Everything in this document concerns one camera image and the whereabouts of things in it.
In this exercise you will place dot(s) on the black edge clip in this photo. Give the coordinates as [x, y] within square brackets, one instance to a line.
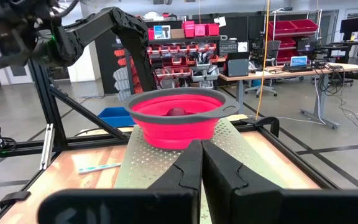
[12, 196]
[266, 119]

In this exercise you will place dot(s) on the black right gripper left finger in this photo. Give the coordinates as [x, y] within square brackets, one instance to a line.
[166, 202]

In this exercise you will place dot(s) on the black shelf red bins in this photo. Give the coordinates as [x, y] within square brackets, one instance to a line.
[182, 53]

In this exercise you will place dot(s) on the black desk monitor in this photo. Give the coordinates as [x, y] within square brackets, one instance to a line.
[352, 26]

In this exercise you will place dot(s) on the silver metal bracket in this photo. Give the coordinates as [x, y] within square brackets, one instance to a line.
[48, 146]

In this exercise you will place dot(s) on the white stacked bins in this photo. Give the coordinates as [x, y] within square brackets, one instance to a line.
[121, 84]

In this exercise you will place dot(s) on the grey office chair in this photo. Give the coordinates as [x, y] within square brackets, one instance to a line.
[273, 49]

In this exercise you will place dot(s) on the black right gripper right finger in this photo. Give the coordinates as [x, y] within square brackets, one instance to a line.
[244, 202]

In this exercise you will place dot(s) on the grey computer case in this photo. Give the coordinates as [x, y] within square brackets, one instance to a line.
[237, 67]

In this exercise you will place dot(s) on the wooden desk grey legs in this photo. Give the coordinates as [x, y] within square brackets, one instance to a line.
[291, 74]

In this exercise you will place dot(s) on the blue plastic bin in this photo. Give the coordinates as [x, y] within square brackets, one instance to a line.
[115, 116]

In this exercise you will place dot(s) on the dark red plum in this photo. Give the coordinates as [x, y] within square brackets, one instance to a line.
[176, 112]

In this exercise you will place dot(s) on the black aluminium frame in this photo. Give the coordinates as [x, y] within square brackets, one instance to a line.
[49, 102]

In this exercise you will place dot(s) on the red collapsible colander grey rim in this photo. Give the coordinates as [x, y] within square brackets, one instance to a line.
[179, 133]

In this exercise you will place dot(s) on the metal rack red bins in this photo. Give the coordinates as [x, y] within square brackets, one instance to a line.
[291, 31]

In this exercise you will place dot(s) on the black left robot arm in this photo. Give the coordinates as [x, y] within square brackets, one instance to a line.
[104, 25]

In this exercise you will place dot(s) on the open laptop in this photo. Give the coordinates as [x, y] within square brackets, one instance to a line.
[298, 62]

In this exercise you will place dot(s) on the green perforated metal rack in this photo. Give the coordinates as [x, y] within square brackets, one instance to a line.
[141, 161]

